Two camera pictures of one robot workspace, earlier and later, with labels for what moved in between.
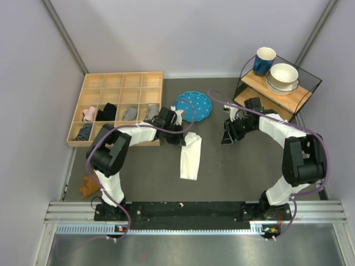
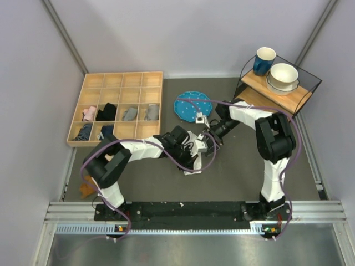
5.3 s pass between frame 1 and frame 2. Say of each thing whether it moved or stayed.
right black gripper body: moved
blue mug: stayed
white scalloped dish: stayed
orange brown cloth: stayed
